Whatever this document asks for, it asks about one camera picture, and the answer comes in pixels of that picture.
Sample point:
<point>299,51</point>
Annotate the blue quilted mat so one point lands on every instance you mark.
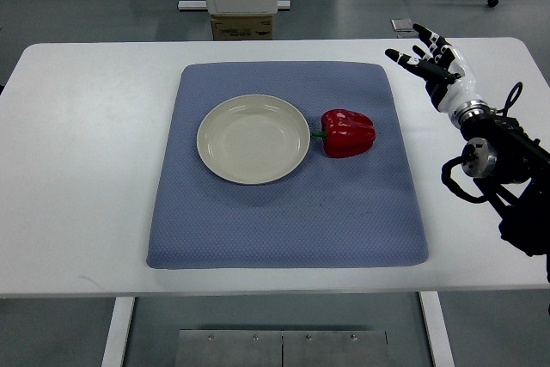
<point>359,211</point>

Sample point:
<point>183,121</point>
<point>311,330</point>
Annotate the white table leg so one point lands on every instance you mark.
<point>118,332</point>
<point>436,331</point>

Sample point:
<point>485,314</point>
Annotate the red bell pepper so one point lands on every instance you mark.
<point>345,133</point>

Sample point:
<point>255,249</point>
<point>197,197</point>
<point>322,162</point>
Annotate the cardboard box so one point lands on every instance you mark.
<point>242,27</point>

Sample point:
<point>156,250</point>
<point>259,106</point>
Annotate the white left table leg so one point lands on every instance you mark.
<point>118,332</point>

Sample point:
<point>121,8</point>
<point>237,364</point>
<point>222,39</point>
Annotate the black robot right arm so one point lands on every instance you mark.
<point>500,164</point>

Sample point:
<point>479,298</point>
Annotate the grey floor plate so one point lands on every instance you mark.
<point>403,28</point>

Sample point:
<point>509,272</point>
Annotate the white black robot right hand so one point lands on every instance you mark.
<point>449,80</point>

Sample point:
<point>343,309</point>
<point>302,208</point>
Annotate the white right table leg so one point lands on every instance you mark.
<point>436,331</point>

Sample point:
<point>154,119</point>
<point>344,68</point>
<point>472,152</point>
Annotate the cream round plate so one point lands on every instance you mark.
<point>253,139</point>

